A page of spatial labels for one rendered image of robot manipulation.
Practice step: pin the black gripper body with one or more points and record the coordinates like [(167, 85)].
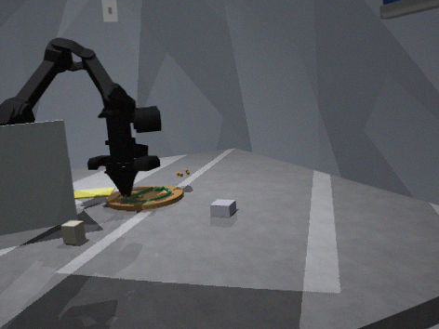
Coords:
[(122, 154)]

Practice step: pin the small beige cube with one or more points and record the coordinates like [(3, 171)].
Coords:
[(73, 232)]

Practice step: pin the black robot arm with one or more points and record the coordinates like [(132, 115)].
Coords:
[(120, 109)]

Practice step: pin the round wooden bead board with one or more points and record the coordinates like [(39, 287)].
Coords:
[(116, 200)]

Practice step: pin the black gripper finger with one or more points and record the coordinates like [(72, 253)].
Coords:
[(128, 178), (115, 176)]

